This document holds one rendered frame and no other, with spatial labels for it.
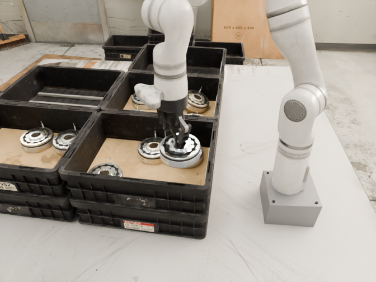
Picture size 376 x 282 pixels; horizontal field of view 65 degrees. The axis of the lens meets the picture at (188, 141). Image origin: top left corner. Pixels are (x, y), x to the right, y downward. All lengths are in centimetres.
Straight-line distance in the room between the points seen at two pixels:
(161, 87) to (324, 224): 67
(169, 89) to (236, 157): 60
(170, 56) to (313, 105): 36
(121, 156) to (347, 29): 365
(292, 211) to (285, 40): 48
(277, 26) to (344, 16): 347
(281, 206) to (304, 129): 25
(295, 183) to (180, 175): 34
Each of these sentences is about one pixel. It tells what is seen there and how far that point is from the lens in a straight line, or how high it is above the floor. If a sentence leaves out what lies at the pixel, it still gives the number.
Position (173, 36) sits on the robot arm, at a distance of 58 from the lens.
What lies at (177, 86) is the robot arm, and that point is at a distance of 64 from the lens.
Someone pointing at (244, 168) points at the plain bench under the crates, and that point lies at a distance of 113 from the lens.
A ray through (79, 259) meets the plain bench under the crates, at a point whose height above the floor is 70.
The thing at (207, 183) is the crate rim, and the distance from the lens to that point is 75.
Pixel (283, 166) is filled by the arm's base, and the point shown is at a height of 89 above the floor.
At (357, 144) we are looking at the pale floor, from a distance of 266.
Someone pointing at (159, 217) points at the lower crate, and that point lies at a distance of 85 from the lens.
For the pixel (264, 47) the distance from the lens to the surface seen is 378.
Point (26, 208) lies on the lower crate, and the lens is 105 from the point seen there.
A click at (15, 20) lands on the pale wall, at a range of 467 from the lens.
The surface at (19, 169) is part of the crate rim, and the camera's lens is 90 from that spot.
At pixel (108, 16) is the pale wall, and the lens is 412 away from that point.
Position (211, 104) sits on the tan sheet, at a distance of 122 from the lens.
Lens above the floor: 148
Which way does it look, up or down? 39 degrees down
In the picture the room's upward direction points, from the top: straight up
